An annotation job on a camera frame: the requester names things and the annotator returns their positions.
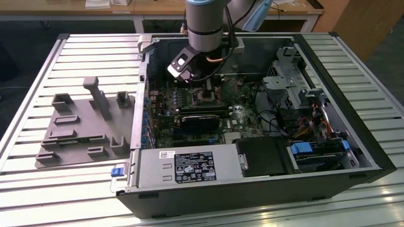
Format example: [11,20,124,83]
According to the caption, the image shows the coloured wire bundle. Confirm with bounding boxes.
[295,117,334,142]

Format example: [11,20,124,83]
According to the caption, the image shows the blue disk carrier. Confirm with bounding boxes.
[288,141,316,157]

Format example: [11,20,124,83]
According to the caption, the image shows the black hard disk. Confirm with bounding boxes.
[294,153,347,173]

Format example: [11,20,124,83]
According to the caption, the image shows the wooden desk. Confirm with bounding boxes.
[0,0,326,34]

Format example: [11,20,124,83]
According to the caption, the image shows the CPU socket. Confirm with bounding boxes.
[191,87,227,107]

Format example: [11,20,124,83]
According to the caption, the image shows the metal drive cage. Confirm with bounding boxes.
[262,46,326,111]

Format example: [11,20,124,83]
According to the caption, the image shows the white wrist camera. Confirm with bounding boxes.
[167,46,198,83]

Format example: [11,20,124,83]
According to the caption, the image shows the grey parts rack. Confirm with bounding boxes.
[34,77,136,169]

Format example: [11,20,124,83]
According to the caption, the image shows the black drive bay box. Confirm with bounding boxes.
[235,136,299,178]

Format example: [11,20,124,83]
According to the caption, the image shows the copper coloured tube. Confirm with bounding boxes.
[206,55,224,65]

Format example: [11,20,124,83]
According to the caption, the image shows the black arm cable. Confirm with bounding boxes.
[191,6,242,82]

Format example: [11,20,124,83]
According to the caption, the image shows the silver chipset heatsink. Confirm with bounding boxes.
[224,132,242,143]

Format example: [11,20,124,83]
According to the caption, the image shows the black PC case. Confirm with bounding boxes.
[115,32,398,219]

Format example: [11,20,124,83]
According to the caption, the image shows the black RAM slot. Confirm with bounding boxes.
[179,105,228,109]
[179,109,230,113]
[179,111,231,115]
[179,107,230,111]

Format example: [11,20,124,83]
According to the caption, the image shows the black shrouded graphics card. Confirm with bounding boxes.
[179,113,234,132]

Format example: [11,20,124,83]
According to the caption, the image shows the brown wooden cabinet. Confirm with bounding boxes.
[311,0,404,61]

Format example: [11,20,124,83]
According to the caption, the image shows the green motherboard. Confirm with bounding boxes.
[147,75,263,149]

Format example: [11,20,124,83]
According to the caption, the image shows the grey power supply unit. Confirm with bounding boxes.
[131,148,246,191]

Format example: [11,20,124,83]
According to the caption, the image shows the silver CPU plate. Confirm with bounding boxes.
[198,92,219,104]

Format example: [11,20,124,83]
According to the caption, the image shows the metal socket cover frame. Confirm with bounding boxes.
[220,76,246,94]

